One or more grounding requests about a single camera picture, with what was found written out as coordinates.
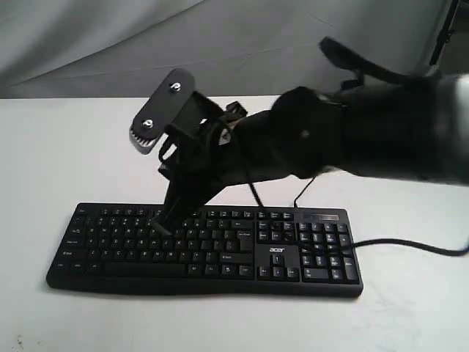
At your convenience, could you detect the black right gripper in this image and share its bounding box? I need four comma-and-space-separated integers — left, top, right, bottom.
150, 87, 342, 236

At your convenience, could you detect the black Acer keyboard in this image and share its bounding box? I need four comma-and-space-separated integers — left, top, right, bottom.
46, 203, 363, 298

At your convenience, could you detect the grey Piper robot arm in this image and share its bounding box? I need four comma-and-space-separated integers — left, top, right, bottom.
154, 37, 468, 232

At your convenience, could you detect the grey backdrop cloth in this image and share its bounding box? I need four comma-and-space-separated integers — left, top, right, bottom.
1, 1, 449, 98

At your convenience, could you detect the black stand pole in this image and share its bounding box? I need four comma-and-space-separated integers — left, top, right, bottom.
428, 0, 460, 74

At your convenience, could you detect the black keyboard USB cable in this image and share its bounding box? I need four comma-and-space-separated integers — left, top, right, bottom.
292, 172, 320, 209

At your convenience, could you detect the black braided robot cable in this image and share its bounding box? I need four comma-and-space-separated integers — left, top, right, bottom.
342, 227, 469, 257

